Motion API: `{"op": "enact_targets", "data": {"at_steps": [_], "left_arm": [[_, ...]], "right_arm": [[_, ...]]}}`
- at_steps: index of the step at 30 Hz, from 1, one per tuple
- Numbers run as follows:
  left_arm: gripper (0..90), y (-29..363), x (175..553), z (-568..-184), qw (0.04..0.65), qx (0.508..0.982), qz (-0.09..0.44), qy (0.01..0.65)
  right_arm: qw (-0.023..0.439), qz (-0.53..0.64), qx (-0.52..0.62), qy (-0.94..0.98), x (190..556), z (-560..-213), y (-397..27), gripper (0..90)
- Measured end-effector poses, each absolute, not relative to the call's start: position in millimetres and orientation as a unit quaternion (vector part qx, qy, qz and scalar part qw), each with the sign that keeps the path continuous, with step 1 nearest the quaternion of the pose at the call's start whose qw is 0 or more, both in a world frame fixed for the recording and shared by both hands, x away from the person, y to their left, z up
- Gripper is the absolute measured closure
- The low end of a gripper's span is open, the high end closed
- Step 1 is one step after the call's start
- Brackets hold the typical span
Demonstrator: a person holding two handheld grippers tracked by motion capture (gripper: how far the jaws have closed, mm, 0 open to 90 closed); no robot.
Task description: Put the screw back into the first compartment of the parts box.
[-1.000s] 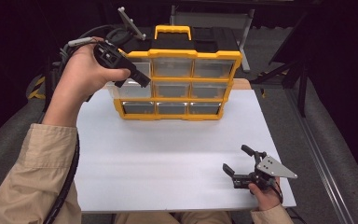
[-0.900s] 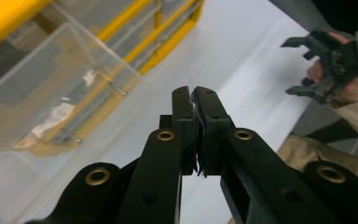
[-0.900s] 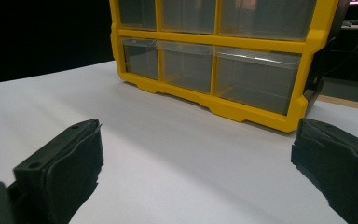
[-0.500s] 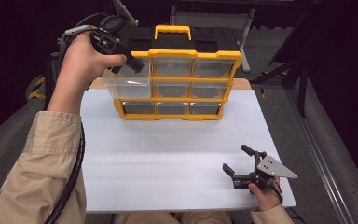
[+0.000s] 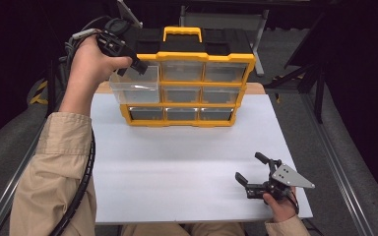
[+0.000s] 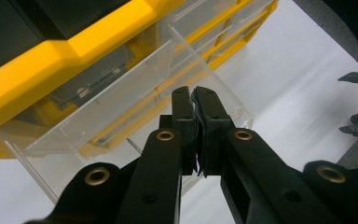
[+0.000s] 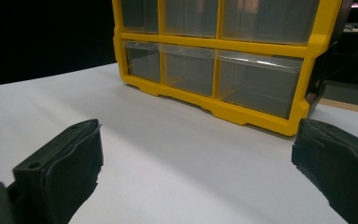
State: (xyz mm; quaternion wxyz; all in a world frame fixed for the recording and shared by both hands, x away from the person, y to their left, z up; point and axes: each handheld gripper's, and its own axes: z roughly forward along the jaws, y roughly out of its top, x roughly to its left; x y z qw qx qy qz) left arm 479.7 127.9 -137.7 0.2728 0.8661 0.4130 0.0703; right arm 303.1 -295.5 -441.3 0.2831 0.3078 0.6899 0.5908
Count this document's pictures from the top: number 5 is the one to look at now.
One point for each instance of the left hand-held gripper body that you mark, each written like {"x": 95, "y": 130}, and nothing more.
{"x": 113, "y": 41}

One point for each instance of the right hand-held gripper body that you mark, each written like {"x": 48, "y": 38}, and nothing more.
{"x": 288, "y": 177}

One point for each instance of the clear plastic drawer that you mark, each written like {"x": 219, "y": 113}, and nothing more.
{"x": 134, "y": 95}

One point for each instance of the person's right hand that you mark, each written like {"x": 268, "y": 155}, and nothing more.
{"x": 283, "y": 209}

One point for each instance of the person's left hand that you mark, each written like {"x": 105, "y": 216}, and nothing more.
{"x": 88, "y": 65}

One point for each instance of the set of small organizer drawers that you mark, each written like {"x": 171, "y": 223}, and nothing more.
{"x": 182, "y": 70}

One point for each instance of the yellow black organizer cabinet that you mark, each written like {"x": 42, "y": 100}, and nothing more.
{"x": 182, "y": 56}

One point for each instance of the white foam board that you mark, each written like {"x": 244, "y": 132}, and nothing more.
{"x": 183, "y": 147}

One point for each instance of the black tripod stand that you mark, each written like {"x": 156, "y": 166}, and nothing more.
{"x": 50, "y": 91}

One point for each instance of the black metal floor stand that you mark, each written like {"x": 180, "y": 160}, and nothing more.
{"x": 318, "y": 98}

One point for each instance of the yellow black floor tape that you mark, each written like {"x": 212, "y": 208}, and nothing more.
{"x": 36, "y": 98}

